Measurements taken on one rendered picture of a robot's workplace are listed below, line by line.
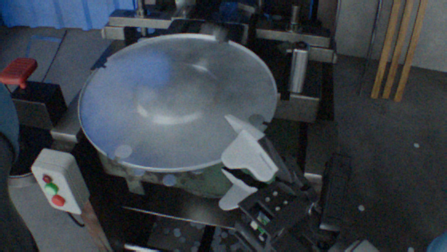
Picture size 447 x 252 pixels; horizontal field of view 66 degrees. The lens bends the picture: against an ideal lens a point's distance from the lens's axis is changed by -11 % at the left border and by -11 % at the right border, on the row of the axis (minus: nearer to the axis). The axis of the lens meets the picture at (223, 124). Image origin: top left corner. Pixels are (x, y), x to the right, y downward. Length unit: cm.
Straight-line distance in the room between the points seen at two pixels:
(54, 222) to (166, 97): 98
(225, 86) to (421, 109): 150
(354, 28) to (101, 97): 168
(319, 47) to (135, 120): 40
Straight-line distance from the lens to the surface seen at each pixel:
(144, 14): 83
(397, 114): 187
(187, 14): 77
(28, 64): 75
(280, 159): 42
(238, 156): 43
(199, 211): 98
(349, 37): 212
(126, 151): 49
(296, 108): 70
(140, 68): 61
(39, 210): 150
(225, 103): 54
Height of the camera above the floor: 113
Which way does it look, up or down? 44 degrees down
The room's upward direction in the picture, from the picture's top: straight up
